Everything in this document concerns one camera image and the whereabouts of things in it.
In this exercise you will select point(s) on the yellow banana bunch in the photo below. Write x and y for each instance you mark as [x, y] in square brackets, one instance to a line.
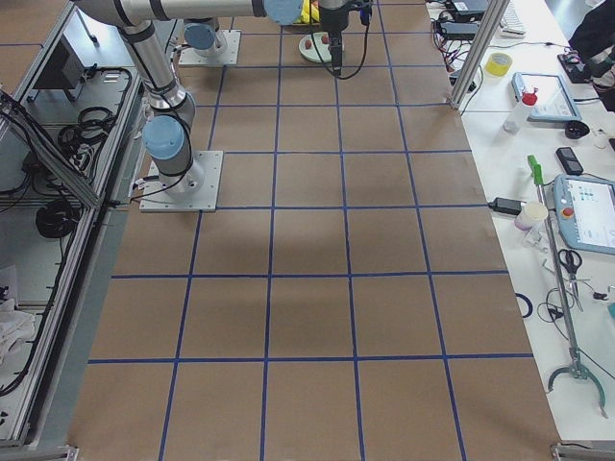
[310, 14]

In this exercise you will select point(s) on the far teach pendant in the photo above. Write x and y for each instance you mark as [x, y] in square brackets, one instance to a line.
[554, 104]

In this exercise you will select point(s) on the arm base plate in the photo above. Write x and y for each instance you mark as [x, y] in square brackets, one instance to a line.
[188, 56]
[198, 189]

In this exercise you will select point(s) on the light green plate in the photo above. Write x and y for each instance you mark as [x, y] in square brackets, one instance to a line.
[319, 52]

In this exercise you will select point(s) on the near teach pendant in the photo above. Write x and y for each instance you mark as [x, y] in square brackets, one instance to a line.
[584, 210]

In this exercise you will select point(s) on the aluminium frame post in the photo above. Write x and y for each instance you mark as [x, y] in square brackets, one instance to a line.
[488, 27]

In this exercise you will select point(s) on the black scissors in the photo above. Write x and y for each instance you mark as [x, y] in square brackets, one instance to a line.
[571, 261]

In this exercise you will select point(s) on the white crumpled cloth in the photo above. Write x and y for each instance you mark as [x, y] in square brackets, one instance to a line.
[17, 327]

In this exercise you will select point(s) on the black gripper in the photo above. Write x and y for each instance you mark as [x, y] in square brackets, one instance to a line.
[332, 20]

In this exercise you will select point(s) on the black phone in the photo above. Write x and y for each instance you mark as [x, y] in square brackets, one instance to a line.
[569, 161]

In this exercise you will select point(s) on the black power adapter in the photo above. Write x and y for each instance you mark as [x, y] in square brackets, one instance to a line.
[458, 31]

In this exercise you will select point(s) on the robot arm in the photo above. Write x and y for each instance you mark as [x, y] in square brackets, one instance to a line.
[167, 135]
[205, 37]

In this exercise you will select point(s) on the teach pendant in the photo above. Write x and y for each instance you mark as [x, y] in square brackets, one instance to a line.
[584, 210]
[554, 104]

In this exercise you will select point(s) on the green marker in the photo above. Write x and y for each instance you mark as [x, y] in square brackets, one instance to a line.
[535, 170]

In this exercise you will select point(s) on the yellow tape roll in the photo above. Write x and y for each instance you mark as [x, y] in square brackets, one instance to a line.
[498, 64]

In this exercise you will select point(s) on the long reach grabber tool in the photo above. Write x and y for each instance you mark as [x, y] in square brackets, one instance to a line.
[576, 369]

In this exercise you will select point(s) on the clear bottle red cap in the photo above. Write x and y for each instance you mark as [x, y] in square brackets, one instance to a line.
[519, 115]

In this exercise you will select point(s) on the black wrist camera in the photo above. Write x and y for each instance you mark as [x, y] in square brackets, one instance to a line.
[364, 7]

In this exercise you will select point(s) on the paper cup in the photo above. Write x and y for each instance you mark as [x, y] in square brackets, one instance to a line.
[531, 214]

